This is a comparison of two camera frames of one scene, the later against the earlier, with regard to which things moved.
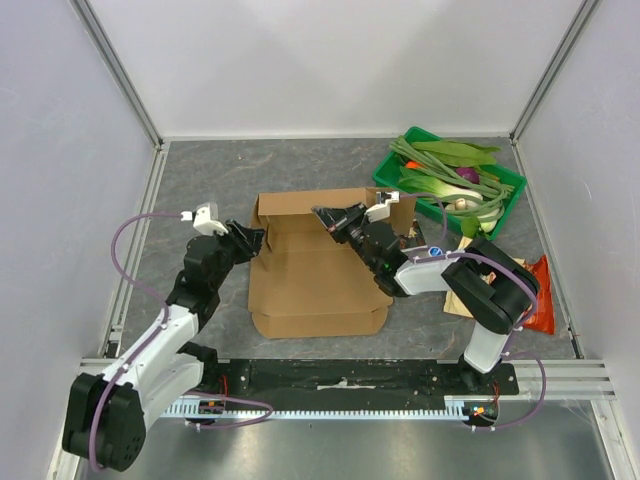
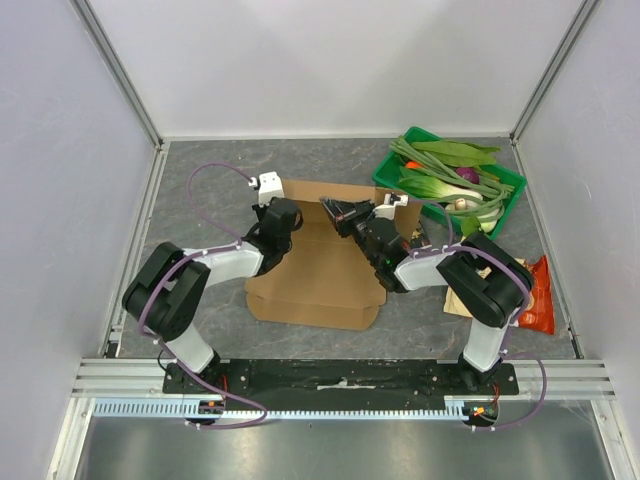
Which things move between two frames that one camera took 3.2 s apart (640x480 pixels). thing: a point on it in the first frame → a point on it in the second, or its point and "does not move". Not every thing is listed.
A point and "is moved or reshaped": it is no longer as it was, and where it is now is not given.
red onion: (469, 173) does not move
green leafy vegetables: (459, 153) does not move
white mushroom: (460, 204) does not move
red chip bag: (542, 318) does not move
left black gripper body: (233, 250) → (259, 212)
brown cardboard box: (304, 282) is moved or reshaped
